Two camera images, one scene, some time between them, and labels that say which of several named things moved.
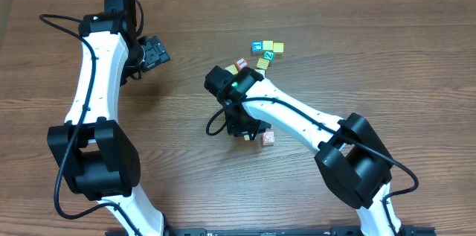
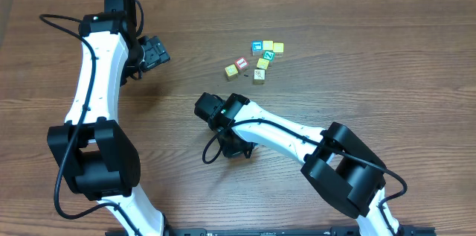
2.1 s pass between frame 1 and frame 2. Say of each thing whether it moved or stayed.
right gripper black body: moved
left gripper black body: stayed
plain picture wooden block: stayed
